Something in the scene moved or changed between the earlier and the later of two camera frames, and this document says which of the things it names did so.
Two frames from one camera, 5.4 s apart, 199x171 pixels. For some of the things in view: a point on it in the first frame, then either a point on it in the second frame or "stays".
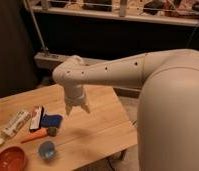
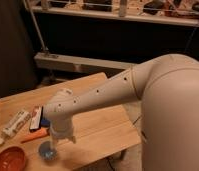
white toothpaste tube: (19, 121) stays
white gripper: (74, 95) → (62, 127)
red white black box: (36, 118) stays
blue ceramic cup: (47, 150) stays
